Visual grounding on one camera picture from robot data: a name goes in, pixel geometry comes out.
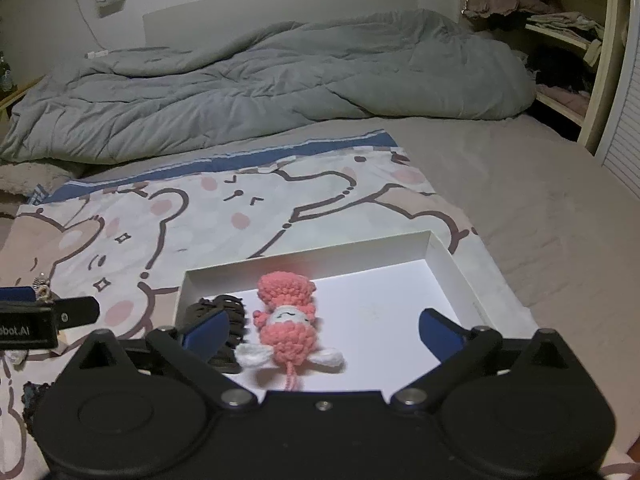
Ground white louvered door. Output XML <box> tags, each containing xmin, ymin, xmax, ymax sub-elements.
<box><xmin>597</xmin><ymin>50</ymin><xmax>640</xmax><ymax>197</ymax></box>

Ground beige rope knot ornament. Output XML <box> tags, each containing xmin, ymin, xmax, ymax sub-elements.
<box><xmin>31</xmin><ymin>274</ymin><xmax>55</xmax><ymax>304</ymax></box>

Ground bear-printed blanket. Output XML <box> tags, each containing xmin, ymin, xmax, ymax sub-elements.
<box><xmin>0</xmin><ymin>130</ymin><xmax>540</xmax><ymax>461</ymax></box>

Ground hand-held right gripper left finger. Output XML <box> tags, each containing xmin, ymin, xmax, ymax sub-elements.
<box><xmin>67</xmin><ymin>307</ymin><xmax>259</xmax><ymax>412</ymax></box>

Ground cardboard box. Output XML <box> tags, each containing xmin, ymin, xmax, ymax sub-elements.
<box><xmin>460</xmin><ymin>0</ymin><xmax>632</xmax><ymax>157</ymax></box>

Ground white charging cable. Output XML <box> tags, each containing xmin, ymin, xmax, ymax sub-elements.
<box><xmin>67</xmin><ymin>0</ymin><xmax>112</xmax><ymax>60</ymax></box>

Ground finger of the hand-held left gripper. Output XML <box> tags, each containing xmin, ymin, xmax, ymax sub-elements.
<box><xmin>0</xmin><ymin>286</ymin><xmax>37</xmax><ymax>306</ymax></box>
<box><xmin>52</xmin><ymin>296</ymin><xmax>101</xmax><ymax>331</ymax></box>

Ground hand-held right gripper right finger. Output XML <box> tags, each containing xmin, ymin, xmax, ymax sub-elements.
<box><xmin>390</xmin><ymin>307</ymin><xmax>581</xmax><ymax>412</ymax></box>

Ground grey duvet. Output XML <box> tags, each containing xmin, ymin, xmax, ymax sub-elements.
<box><xmin>0</xmin><ymin>9</ymin><xmax>537</xmax><ymax>167</ymax></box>

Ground folded light clothes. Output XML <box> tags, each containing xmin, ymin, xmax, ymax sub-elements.
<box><xmin>525</xmin><ymin>10</ymin><xmax>607</xmax><ymax>42</ymax></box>

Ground dark lace item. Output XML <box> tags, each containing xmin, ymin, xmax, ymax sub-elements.
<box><xmin>20</xmin><ymin>382</ymin><xmax>57</xmax><ymax>422</ymax></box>

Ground crumpled pink clothes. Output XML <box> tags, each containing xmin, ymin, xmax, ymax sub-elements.
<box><xmin>465</xmin><ymin>0</ymin><xmax>567</xmax><ymax>19</ymax></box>

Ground folded pink clothes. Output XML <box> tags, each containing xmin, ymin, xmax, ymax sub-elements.
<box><xmin>537</xmin><ymin>85</ymin><xmax>592</xmax><ymax>117</ymax></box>

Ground pile of dark clothes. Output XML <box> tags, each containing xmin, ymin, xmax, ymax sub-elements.
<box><xmin>525</xmin><ymin>45</ymin><xmax>597</xmax><ymax>94</ymax></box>

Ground beige fluffy blanket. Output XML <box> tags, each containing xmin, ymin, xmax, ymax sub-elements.
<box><xmin>0</xmin><ymin>160</ymin><xmax>77</xmax><ymax>197</ymax></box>

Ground black braided hair clip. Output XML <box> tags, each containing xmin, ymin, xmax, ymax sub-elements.
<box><xmin>177</xmin><ymin>294</ymin><xmax>247</xmax><ymax>374</ymax></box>

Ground white shallow box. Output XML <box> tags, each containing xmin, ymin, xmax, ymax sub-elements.
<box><xmin>172</xmin><ymin>230</ymin><xmax>502</xmax><ymax>397</ymax></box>

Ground wooden nightstand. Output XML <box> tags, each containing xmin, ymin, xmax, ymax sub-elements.
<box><xmin>0</xmin><ymin>77</ymin><xmax>47</xmax><ymax>122</ymax></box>

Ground pink crochet doll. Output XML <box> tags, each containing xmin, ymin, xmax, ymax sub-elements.
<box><xmin>235</xmin><ymin>271</ymin><xmax>347</xmax><ymax>392</ymax></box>

